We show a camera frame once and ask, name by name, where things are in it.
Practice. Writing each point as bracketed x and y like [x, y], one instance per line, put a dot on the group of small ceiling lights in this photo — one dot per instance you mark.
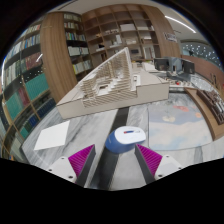
[200, 50]

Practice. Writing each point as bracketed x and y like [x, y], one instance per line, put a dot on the brown model with wooden base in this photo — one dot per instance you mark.
[211, 106]

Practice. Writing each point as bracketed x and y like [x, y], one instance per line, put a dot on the white architectural model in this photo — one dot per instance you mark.
[110, 88]

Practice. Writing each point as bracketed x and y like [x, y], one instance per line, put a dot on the narrow dark bookshelf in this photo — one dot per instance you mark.
[77, 46]

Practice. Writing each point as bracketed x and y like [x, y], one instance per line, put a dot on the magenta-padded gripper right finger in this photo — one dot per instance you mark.
[150, 159]

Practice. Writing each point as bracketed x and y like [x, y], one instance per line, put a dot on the blue and white computer mouse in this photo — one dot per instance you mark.
[124, 140]

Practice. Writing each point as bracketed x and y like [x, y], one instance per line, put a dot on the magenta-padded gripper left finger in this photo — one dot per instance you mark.
[81, 160]

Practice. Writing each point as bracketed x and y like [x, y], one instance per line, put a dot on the light blue printed mouse pad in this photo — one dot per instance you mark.
[180, 128]

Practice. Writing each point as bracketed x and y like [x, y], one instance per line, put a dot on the white poster sign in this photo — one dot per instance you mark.
[170, 37]

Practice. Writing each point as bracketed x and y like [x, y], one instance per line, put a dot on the white board with small models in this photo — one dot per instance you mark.
[181, 82]

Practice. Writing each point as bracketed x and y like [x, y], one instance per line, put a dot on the long ceiling light strip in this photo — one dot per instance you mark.
[181, 24]

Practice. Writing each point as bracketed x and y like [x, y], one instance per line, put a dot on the grey box-shaped model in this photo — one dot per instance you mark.
[189, 66]
[175, 64]
[161, 64]

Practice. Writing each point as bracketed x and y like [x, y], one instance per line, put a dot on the dark bookshelf with colourful books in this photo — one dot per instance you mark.
[23, 83]

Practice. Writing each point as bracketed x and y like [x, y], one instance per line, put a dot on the white paper sheet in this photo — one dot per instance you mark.
[52, 136]

